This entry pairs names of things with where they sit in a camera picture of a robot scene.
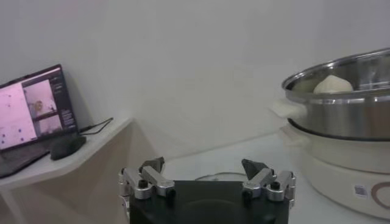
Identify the black computer mouse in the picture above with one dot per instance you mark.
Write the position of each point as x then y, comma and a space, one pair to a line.
67, 147

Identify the black open laptop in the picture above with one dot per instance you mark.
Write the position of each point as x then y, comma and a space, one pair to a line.
30, 112

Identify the cream electric cooking pot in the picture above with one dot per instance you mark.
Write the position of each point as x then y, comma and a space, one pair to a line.
335, 170

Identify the perforated steel steamer basket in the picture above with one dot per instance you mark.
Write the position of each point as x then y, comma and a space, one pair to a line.
344, 118

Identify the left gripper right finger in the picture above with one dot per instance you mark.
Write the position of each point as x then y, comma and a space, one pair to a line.
259, 182

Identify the white steamed baozi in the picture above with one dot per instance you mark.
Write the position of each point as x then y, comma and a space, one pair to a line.
333, 85

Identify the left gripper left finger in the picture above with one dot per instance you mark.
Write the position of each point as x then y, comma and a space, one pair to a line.
158, 181

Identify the white side table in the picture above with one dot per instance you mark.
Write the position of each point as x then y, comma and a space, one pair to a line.
91, 170

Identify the round glass pot lid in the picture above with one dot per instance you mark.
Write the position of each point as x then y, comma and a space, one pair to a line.
222, 176

